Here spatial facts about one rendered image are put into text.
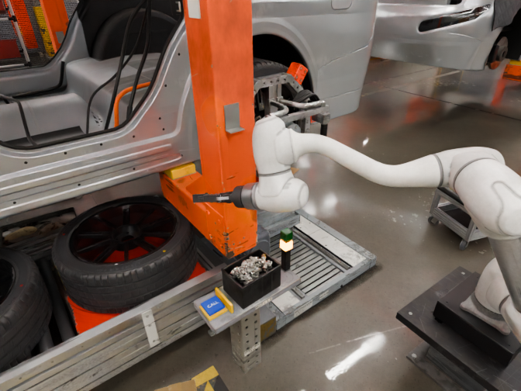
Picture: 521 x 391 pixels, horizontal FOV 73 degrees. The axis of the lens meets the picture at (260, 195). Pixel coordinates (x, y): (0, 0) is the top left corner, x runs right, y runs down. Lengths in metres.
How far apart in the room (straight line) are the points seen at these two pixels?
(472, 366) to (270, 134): 1.15
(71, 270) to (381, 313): 1.54
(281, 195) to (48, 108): 1.71
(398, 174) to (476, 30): 3.10
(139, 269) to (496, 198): 1.30
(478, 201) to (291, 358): 1.18
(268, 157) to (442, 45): 3.20
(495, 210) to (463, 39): 3.19
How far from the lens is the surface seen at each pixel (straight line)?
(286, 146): 1.03
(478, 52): 4.19
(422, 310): 1.77
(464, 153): 1.16
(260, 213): 2.33
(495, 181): 1.04
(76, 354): 1.63
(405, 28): 4.15
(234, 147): 1.30
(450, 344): 1.70
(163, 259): 1.64
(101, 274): 1.65
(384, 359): 1.94
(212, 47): 1.18
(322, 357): 1.88
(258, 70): 1.92
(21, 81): 3.33
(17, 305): 1.69
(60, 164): 1.67
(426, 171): 1.13
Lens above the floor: 1.54
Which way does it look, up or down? 31 degrees down
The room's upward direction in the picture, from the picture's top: 1 degrees counter-clockwise
